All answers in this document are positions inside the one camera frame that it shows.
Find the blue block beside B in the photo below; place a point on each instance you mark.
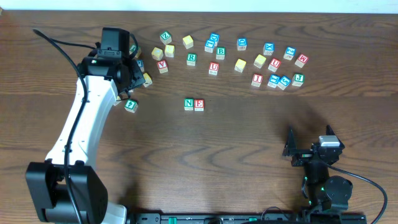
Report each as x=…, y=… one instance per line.
x=209, y=46

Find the green 4 block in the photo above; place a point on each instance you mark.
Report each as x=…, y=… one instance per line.
x=131, y=106

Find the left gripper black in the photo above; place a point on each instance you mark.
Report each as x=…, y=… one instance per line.
x=138, y=78

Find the red E block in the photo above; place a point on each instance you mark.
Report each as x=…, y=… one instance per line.
x=199, y=105

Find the green B block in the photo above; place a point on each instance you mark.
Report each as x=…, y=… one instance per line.
x=220, y=53

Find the red M block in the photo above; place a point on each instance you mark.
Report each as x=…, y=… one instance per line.
x=301, y=60

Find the green J block right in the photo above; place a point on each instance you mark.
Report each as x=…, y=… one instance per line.
x=298, y=80

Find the red I block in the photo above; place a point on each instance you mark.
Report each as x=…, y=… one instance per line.
x=257, y=80

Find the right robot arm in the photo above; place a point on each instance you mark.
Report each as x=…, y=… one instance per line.
x=326, y=194

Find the blue d block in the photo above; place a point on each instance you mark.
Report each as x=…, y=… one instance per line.
x=242, y=44
x=215, y=38

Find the yellow block top centre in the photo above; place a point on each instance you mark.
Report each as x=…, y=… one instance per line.
x=188, y=42

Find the red u block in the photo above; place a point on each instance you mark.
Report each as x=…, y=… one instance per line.
x=274, y=65
x=213, y=68

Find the blue T block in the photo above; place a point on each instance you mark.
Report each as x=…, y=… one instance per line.
x=273, y=81

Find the blue D block upper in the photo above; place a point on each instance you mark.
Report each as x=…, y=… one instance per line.
x=215, y=38

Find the blue D block right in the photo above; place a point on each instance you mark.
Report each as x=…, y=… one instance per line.
x=242, y=44

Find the blue S block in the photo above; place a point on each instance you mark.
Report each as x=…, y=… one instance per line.
x=284, y=82

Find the green Z block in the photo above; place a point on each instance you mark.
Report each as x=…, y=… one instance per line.
x=165, y=37

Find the green R block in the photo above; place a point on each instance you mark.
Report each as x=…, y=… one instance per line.
x=191, y=59

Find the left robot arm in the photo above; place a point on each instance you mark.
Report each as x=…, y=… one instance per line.
x=65, y=187

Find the green J block left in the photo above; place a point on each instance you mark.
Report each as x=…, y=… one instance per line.
x=133, y=49

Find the blue P block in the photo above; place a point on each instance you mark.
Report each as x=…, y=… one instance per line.
x=141, y=65

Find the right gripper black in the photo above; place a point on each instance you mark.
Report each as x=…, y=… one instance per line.
x=306, y=155

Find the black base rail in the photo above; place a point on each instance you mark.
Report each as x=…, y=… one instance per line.
x=269, y=217

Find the yellow block centre right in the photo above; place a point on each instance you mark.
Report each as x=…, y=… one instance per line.
x=240, y=65

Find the green j block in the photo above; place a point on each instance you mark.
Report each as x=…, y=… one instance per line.
x=298, y=80
x=133, y=49

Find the yellow block left of centre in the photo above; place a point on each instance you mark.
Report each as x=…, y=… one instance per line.
x=157, y=54

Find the blue X block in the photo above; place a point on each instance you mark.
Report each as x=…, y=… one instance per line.
x=268, y=48

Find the yellow block far left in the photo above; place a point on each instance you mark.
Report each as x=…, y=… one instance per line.
x=118, y=100

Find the yellow block beside Z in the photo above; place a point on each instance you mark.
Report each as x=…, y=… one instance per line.
x=169, y=51

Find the blue Z block right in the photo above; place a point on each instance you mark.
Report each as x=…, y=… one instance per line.
x=289, y=53

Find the yellow block near P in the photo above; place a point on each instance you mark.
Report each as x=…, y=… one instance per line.
x=148, y=80

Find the green N block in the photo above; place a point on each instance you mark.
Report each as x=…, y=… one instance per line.
x=188, y=104

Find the red A block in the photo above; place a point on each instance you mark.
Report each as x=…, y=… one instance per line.
x=162, y=66

